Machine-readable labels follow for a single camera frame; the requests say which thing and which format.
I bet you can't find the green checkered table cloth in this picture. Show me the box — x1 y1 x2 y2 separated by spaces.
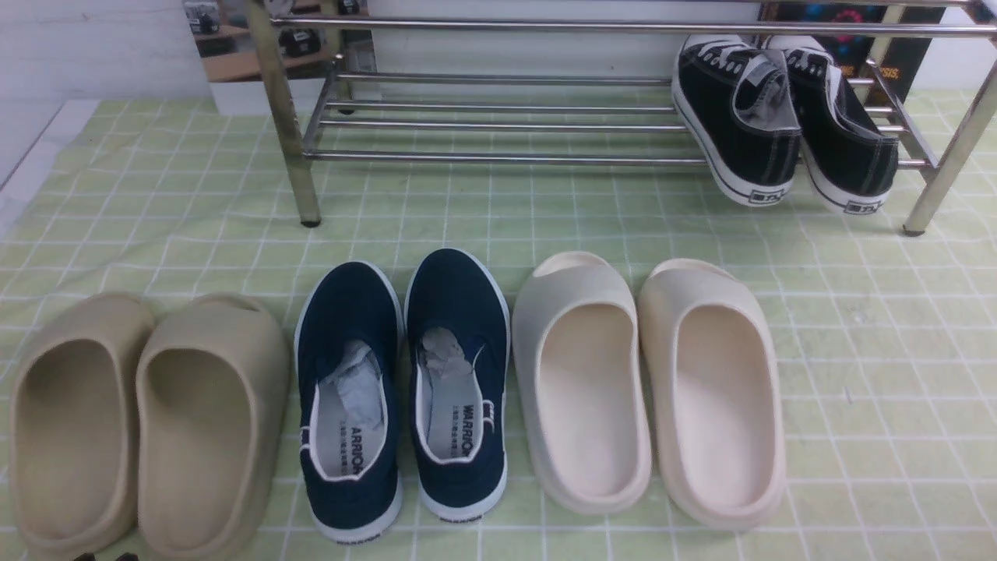
1 99 995 560

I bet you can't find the black canvas sneaker left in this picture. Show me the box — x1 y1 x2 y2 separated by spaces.
671 34 802 207

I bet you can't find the navy slip-on shoe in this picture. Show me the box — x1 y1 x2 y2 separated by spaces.
403 248 512 524
294 260 403 545

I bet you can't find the black canvas sneaker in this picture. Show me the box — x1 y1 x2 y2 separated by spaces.
761 35 900 216
671 34 802 207

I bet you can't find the cream foam slide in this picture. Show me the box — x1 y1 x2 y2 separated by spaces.
510 251 653 516
637 259 787 531

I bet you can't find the metal shoe rack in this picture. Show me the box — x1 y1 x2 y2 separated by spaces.
247 1 995 237

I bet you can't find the dark poster board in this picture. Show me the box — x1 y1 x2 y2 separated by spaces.
759 2 945 101

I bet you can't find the cream foam slide left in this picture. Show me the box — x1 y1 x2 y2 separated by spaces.
510 251 653 516

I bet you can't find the tan foam slide right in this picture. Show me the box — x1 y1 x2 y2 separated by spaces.
136 292 291 560

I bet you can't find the tan foam slide left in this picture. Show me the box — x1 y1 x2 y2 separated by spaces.
9 292 154 560

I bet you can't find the tan foam slide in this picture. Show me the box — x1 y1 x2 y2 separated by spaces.
136 292 291 560
9 292 154 560

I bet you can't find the black canvas sneaker right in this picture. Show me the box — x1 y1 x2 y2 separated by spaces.
761 35 900 216

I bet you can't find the cream foam slide right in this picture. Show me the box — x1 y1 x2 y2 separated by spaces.
637 259 787 531

